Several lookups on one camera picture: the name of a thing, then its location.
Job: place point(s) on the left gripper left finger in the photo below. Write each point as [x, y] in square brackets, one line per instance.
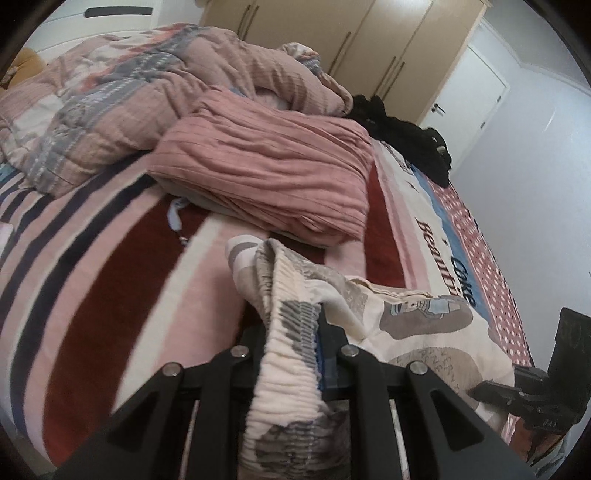
[183, 423]

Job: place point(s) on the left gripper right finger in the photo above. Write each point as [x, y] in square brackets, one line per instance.
[406, 422]

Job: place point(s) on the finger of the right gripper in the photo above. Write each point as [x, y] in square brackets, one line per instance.
[497, 394]

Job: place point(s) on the cream bear print pants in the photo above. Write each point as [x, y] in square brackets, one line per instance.
[313, 316]

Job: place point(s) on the black clothing pile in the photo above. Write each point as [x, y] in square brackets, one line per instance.
[425, 149]

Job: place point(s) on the striped bed blanket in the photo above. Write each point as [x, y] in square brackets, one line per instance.
[98, 292]

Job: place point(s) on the light blue garment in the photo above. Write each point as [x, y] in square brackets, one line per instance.
[173, 218]

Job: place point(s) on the white door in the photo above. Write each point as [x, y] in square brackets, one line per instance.
[465, 104]

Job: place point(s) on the folded pink blanket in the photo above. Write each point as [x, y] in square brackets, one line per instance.
[281, 170]

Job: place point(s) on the pink patchwork quilt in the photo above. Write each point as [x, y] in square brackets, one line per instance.
[110, 96]

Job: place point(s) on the beige wooden wardrobe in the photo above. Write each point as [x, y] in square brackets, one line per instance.
[400, 50]

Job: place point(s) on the orange plush toy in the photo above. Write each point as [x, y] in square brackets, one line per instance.
[25, 65]

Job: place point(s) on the white headboard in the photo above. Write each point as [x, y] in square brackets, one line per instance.
[79, 19]

